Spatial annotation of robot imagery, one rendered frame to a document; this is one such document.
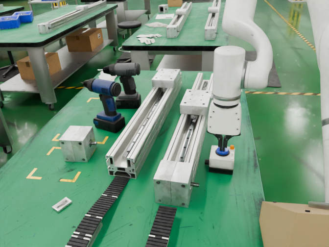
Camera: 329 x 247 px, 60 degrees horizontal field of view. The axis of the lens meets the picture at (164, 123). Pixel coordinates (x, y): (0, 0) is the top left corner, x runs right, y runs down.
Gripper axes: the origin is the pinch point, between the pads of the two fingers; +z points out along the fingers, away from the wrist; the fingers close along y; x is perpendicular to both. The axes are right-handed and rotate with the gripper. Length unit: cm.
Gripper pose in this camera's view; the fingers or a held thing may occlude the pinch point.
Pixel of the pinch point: (223, 143)
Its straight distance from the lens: 96.1
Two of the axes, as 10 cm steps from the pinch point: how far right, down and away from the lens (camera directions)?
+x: 2.4, -5.0, 8.3
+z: 0.4, 8.6, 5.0
